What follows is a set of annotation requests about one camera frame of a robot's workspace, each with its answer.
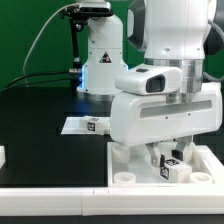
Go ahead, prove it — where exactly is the grey camera on stand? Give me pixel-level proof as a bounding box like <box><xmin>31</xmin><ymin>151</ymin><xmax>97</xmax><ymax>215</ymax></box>
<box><xmin>61</xmin><ymin>1</ymin><xmax>113</xmax><ymax>17</ymax></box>

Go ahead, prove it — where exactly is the black camera stand pole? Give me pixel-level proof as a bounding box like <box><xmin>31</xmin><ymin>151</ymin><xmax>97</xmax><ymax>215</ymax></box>
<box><xmin>69</xmin><ymin>19</ymin><xmax>82</xmax><ymax>91</ymax></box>

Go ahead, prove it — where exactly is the white base sheet with tag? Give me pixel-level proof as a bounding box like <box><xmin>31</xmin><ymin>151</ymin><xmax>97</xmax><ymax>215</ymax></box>
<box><xmin>61</xmin><ymin>117</ymin><xmax>94</xmax><ymax>135</ymax></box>

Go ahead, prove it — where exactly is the black cable upper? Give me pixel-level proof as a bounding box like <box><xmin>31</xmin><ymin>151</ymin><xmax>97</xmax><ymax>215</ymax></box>
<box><xmin>4</xmin><ymin>70</ymin><xmax>73</xmax><ymax>89</ymax></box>

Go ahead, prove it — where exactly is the white square table top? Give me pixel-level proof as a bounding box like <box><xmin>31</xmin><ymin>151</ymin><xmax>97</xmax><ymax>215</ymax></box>
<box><xmin>107</xmin><ymin>142</ymin><xmax>224</xmax><ymax>186</ymax></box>

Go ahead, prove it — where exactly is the black cable lower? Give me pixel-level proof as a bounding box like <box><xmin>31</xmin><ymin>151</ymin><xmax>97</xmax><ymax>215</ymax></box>
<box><xmin>0</xmin><ymin>78</ymin><xmax>73</xmax><ymax>94</ymax></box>

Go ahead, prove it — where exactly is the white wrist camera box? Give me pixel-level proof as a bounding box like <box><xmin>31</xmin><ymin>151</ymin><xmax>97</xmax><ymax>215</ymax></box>
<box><xmin>115</xmin><ymin>64</ymin><xmax>181</xmax><ymax>95</ymax></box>

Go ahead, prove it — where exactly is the black cable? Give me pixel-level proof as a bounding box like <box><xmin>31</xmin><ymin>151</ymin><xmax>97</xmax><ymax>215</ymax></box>
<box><xmin>0</xmin><ymin>78</ymin><xmax>73</xmax><ymax>94</ymax></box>
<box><xmin>4</xmin><ymin>70</ymin><xmax>73</xmax><ymax>89</ymax></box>

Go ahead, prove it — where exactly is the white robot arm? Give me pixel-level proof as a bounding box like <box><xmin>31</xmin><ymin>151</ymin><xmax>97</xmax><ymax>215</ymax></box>
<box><xmin>78</xmin><ymin>0</ymin><xmax>223</xmax><ymax>167</ymax></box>

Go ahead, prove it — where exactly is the grey camera cable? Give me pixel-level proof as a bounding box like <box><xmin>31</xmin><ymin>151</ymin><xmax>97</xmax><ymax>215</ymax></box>
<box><xmin>21</xmin><ymin>2</ymin><xmax>81</xmax><ymax>88</ymax></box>

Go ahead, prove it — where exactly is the white right fence bar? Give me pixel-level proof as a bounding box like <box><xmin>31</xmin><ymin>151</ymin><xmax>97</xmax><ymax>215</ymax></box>
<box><xmin>193</xmin><ymin>145</ymin><xmax>224</xmax><ymax>185</ymax></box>

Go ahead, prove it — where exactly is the white front fence bar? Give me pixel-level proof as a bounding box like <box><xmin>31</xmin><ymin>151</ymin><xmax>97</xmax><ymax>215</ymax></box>
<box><xmin>0</xmin><ymin>184</ymin><xmax>224</xmax><ymax>216</ymax></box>

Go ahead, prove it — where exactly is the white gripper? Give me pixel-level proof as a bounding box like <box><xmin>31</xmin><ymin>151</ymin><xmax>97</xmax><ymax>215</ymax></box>
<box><xmin>110</xmin><ymin>83</ymin><xmax>222</xmax><ymax>167</ymax></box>

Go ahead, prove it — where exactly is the white fence bar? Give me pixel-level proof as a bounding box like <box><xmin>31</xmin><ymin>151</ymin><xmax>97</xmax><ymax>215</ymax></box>
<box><xmin>0</xmin><ymin>184</ymin><xmax>224</xmax><ymax>216</ymax></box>
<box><xmin>193</xmin><ymin>145</ymin><xmax>224</xmax><ymax>185</ymax></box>

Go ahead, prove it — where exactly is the white left fence stub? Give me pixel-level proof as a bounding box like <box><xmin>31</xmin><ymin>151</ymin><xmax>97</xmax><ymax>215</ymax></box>
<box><xmin>0</xmin><ymin>146</ymin><xmax>6</xmax><ymax>169</ymax></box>

